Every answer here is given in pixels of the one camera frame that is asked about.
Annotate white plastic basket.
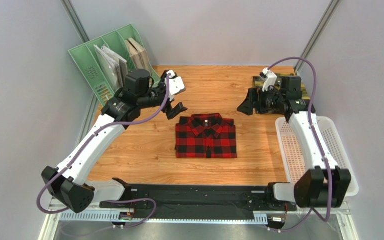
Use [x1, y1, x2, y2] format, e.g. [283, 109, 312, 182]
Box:
[275, 116, 360, 197]

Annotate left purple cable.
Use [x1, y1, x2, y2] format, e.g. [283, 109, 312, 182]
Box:
[36, 73, 172, 229]

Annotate red black plaid shirt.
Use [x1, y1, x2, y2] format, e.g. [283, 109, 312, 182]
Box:
[175, 113, 238, 159]

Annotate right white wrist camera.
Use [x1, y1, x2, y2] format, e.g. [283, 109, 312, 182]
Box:
[259, 68, 278, 92]

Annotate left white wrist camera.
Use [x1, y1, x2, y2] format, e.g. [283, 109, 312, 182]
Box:
[165, 76, 186, 102]

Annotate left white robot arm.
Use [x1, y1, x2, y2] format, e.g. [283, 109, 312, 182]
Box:
[36, 69, 186, 214]

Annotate purple cable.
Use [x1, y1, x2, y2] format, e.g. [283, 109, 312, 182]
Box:
[36, 73, 172, 229]
[265, 57, 333, 233]

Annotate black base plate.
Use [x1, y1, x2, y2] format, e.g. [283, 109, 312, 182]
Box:
[99, 184, 297, 220]

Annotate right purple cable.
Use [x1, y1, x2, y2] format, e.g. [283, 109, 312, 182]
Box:
[265, 57, 333, 233]

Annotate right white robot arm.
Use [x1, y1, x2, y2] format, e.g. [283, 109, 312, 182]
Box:
[237, 76, 352, 209]

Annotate aluminium frame rail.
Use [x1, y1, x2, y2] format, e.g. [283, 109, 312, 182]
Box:
[39, 196, 359, 240]

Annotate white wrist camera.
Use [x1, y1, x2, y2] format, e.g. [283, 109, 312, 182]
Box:
[259, 68, 278, 92]
[165, 76, 186, 102]

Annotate brown books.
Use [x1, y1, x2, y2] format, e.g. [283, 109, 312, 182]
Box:
[124, 38, 152, 73]

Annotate grey spiral notebooks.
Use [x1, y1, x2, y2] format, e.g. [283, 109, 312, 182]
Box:
[93, 45, 129, 92]

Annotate green file organizer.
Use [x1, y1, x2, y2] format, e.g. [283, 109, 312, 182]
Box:
[68, 24, 161, 106]

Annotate yellow plaid folded shirt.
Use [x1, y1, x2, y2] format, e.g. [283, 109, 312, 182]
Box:
[252, 73, 311, 100]

